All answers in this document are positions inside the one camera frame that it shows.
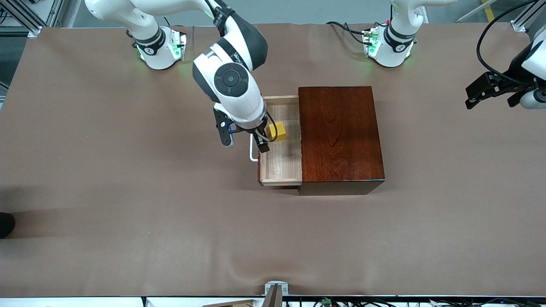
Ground brown table cloth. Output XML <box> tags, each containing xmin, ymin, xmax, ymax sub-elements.
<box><xmin>0</xmin><ymin>22</ymin><xmax>546</xmax><ymax>298</ymax></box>

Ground black base cable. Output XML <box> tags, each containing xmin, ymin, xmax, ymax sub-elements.
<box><xmin>325</xmin><ymin>20</ymin><xmax>368</xmax><ymax>45</ymax></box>

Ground grey metal clamp bracket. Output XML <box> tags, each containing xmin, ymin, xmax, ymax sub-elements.
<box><xmin>264</xmin><ymin>281</ymin><xmax>289</xmax><ymax>296</ymax></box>

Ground black shoe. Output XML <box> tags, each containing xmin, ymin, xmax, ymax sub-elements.
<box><xmin>0</xmin><ymin>212</ymin><xmax>16</xmax><ymax>239</ymax></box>

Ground dark brown wooden cabinet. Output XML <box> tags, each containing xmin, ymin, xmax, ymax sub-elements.
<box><xmin>297</xmin><ymin>86</ymin><xmax>386</xmax><ymax>196</ymax></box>

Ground wooden board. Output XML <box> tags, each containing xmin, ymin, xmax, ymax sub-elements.
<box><xmin>203</xmin><ymin>300</ymin><xmax>256</xmax><ymax>307</ymax></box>

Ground yellow block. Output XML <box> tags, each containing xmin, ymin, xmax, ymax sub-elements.
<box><xmin>268</xmin><ymin>122</ymin><xmax>288</xmax><ymax>142</ymax></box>

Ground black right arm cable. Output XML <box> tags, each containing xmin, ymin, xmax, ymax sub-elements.
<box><xmin>259</xmin><ymin>112</ymin><xmax>279</xmax><ymax>142</ymax></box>

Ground aluminium frame profile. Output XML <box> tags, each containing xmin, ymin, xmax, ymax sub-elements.
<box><xmin>511</xmin><ymin>0</ymin><xmax>546</xmax><ymax>32</ymax></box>
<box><xmin>0</xmin><ymin>0</ymin><xmax>64</xmax><ymax>39</ymax></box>

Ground light wood drawer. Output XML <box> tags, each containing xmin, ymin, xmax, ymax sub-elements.
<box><xmin>257</xmin><ymin>95</ymin><xmax>303</xmax><ymax>190</ymax></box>

